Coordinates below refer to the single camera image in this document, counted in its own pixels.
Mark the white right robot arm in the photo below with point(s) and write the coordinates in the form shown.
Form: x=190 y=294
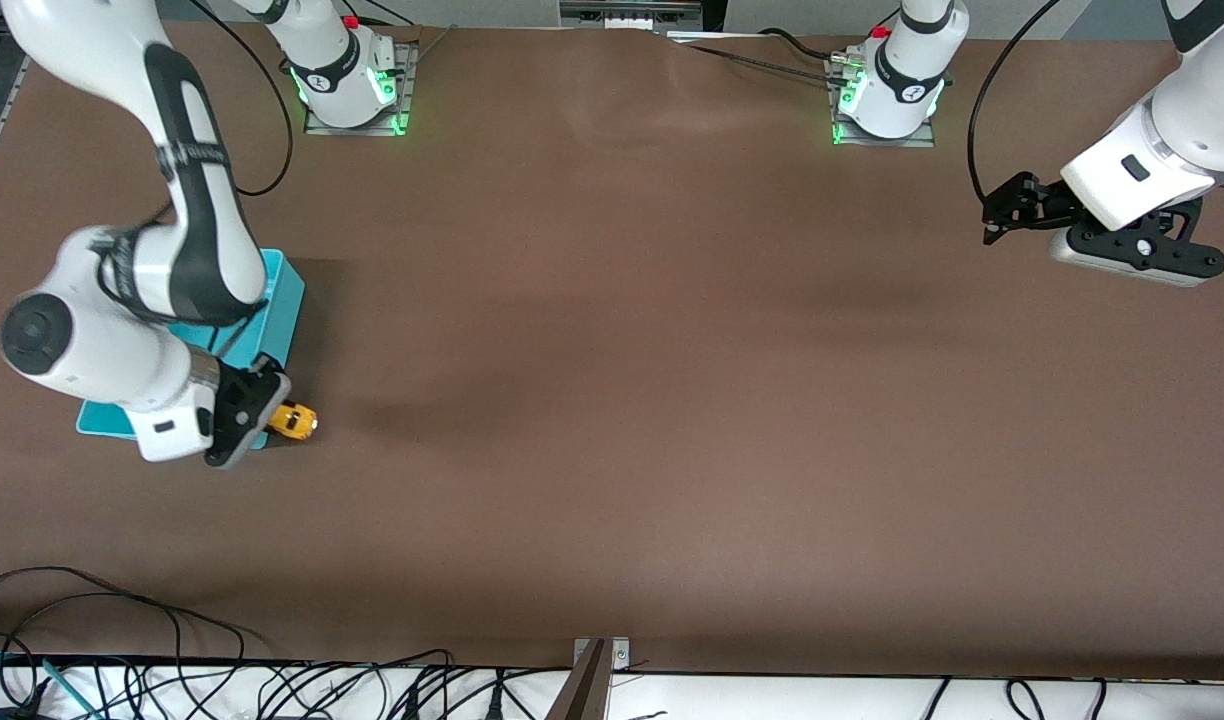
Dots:
x=92 y=340

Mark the black right camera mount bracket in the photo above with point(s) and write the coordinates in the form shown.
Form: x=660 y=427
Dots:
x=242 y=400

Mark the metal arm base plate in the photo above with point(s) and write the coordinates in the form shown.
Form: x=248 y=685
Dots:
x=922 y=142
x=317 y=128

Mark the grey power strip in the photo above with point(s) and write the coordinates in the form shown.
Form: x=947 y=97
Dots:
x=632 y=12

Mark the yellow beetle toy car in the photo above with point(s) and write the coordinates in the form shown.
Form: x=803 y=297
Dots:
x=297 y=420

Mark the black left camera mount bracket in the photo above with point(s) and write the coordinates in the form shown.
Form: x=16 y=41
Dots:
x=1147 y=245

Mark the teal plastic bin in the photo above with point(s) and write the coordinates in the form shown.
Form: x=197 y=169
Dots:
x=284 y=300

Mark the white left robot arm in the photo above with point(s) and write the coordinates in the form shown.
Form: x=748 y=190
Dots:
x=902 y=90

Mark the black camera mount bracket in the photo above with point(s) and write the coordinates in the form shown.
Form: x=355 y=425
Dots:
x=1147 y=245
x=242 y=400

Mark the silver mounting plate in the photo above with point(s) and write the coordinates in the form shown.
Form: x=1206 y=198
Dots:
x=620 y=655

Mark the dark grey tapered post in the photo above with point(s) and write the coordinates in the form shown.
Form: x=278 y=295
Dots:
x=582 y=695

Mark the black power plug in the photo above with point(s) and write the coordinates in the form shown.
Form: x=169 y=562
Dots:
x=494 y=705
x=410 y=705

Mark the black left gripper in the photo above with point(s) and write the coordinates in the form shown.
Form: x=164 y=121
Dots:
x=1044 y=203

